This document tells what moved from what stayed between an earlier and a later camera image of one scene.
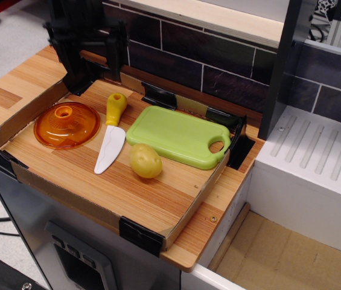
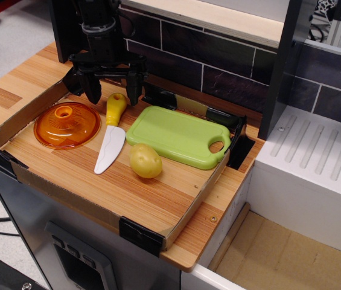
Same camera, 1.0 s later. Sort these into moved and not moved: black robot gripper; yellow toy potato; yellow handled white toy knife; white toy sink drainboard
Moved: black robot gripper
Not moved: yellow toy potato; yellow handled white toy knife; white toy sink drainboard
